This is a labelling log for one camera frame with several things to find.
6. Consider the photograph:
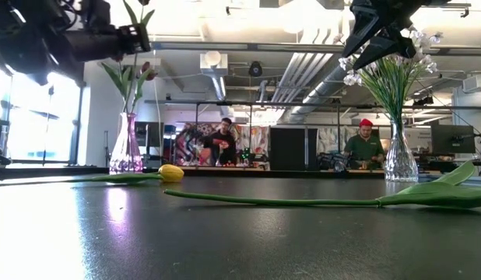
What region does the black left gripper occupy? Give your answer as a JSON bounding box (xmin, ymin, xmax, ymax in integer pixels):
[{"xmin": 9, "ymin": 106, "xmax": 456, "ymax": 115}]
[{"xmin": 65, "ymin": 23, "xmax": 152, "ymax": 63}]

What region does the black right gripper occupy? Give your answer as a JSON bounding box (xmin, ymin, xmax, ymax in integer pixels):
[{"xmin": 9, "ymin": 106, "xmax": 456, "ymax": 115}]
[{"xmin": 343, "ymin": 0, "xmax": 436, "ymax": 71}]

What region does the red artificial tulip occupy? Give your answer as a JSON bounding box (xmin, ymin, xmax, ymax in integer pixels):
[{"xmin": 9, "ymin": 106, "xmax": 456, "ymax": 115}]
[
  {"xmin": 121, "ymin": 0, "xmax": 156, "ymax": 116},
  {"xmin": 101, "ymin": 54, "xmax": 128, "ymax": 116},
  {"xmin": 123, "ymin": 61, "xmax": 159, "ymax": 116}
]

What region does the yellow artificial tulip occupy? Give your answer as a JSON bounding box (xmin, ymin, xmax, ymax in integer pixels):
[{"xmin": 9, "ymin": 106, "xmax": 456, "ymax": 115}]
[
  {"xmin": 0, "ymin": 163, "xmax": 185, "ymax": 187},
  {"xmin": 163, "ymin": 159, "xmax": 481, "ymax": 210}
]

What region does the purple glass vase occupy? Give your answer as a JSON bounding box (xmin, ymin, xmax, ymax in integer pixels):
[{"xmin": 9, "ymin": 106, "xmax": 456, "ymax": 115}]
[{"xmin": 108, "ymin": 112, "xmax": 144, "ymax": 175}]

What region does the clear glass vase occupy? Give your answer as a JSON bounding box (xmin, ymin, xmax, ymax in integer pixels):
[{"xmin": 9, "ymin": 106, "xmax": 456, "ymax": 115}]
[{"xmin": 383, "ymin": 120, "xmax": 420, "ymax": 183}]

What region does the round white ceiling lamp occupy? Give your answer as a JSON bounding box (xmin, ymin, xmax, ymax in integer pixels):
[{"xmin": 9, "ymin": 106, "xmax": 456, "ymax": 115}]
[{"xmin": 203, "ymin": 50, "xmax": 223, "ymax": 68}]

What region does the dark computer monitor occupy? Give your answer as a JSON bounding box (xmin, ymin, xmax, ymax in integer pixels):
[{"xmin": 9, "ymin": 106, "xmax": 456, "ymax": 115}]
[
  {"xmin": 430, "ymin": 124, "xmax": 477, "ymax": 155},
  {"xmin": 134, "ymin": 121, "xmax": 164, "ymax": 156}
]

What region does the black tripod stand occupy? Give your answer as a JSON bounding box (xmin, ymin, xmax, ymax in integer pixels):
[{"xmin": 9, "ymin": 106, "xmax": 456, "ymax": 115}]
[{"xmin": 40, "ymin": 86, "xmax": 57, "ymax": 167}]

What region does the white patterned curtain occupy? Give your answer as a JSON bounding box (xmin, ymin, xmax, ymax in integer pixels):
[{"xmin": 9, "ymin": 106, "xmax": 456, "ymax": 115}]
[{"xmin": 317, "ymin": 128, "xmax": 385, "ymax": 156}]

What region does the person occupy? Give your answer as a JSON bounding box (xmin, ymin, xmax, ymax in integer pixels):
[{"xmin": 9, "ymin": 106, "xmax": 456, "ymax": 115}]
[
  {"xmin": 203, "ymin": 117, "xmax": 238, "ymax": 166},
  {"xmin": 343, "ymin": 118, "xmax": 386, "ymax": 169}
]

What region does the black partition panel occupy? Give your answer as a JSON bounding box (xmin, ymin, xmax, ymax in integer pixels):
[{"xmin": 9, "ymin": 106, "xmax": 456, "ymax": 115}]
[{"xmin": 269, "ymin": 127, "xmax": 318, "ymax": 171}]

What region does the black table mat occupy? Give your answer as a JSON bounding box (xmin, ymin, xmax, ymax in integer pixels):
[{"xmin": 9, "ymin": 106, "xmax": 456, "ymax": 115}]
[{"xmin": 0, "ymin": 170, "xmax": 481, "ymax": 280}]

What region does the silver ventilation duct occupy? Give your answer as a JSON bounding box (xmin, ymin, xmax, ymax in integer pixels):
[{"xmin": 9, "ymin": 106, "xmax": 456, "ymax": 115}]
[{"xmin": 289, "ymin": 64, "xmax": 366, "ymax": 124}]

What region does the black horizontal rail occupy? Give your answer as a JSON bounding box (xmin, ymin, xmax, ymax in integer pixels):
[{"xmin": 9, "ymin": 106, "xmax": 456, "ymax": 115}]
[{"xmin": 143, "ymin": 99, "xmax": 481, "ymax": 110}]

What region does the colourful wall hanging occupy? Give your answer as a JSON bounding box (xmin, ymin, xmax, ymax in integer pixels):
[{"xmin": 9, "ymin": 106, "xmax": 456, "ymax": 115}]
[{"xmin": 174, "ymin": 122, "xmax": 271, "ymax": 167}]

